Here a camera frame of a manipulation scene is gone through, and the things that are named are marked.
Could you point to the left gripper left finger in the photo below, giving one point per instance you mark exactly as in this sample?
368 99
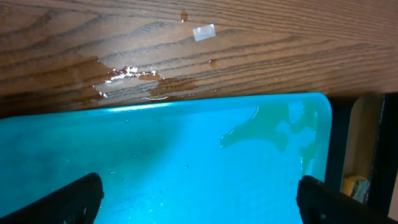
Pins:
75 203

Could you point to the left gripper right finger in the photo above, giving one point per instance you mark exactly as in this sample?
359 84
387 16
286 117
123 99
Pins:
319 204

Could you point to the yellow green sponge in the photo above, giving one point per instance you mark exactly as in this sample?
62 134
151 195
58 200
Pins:
356 187

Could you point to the black water tray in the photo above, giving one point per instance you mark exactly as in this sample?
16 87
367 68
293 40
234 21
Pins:
363 142

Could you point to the blue plastic tray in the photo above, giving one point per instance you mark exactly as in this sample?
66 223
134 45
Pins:
224 160

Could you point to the clear tape piece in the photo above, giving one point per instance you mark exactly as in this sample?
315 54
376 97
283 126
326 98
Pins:
204 32

